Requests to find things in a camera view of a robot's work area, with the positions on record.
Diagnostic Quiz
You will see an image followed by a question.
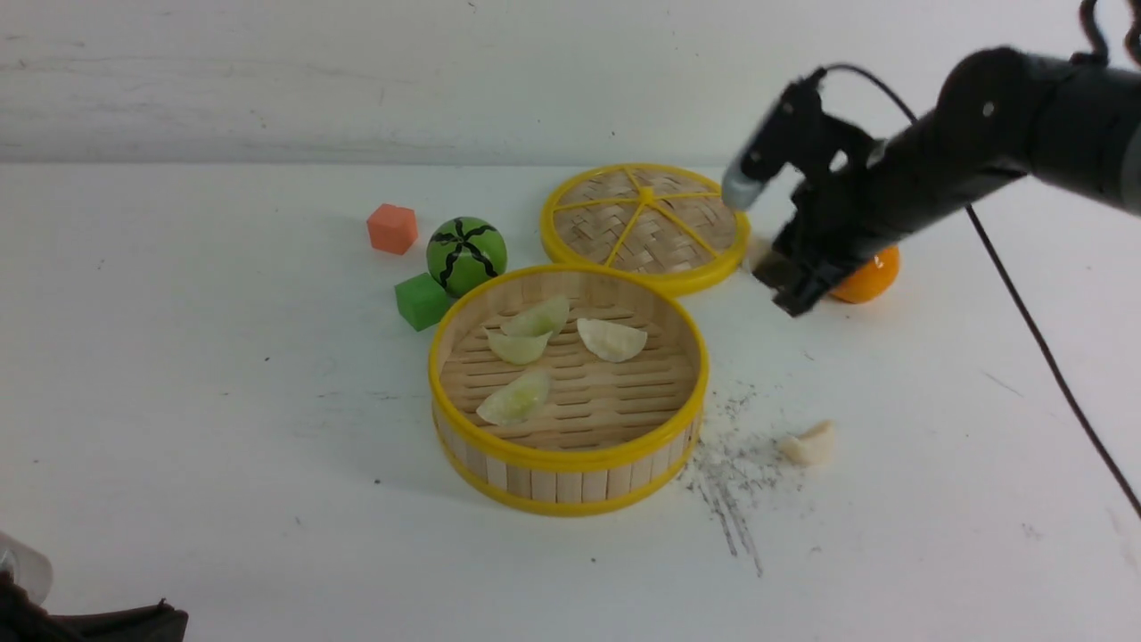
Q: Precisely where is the orange yellow toy pear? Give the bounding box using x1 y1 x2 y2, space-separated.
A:
830 245 903 304

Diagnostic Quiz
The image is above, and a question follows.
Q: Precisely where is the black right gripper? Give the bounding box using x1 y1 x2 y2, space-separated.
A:
752 135 1023 318

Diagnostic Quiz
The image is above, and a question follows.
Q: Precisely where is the bamboo steamer tray yellow rim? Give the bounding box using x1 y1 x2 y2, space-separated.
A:
428 265 710 517

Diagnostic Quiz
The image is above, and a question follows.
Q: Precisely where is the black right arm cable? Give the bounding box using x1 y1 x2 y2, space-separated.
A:
816 0 1141 523

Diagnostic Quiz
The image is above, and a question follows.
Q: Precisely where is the woven bamboo steamer lid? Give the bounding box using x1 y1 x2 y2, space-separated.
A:
539 163 752 296

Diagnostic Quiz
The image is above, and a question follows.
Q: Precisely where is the white dumpling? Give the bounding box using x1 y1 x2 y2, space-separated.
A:
777 420 836 468
576 318 648 363
741 235 772 273

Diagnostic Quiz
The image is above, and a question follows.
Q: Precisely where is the pale green dumpling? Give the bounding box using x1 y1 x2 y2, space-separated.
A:
476 369 551 426
486 330 553 366
501 295 571 338

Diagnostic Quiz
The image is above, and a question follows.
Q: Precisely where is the green toy watermelon ball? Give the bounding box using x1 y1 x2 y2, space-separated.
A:
424 216 508 298

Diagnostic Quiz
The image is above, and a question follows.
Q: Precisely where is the orange foam cube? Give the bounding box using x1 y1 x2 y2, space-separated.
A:
366 203 419 255

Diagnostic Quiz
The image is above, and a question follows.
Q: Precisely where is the green foam cube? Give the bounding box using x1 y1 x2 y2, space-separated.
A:
394 273 453 332

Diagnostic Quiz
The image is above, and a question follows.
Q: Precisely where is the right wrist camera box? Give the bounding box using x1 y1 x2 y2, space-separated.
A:
721 68 877 211

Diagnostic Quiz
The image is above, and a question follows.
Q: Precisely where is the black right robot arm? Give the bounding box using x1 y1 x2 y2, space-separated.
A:
721 47 1140 317

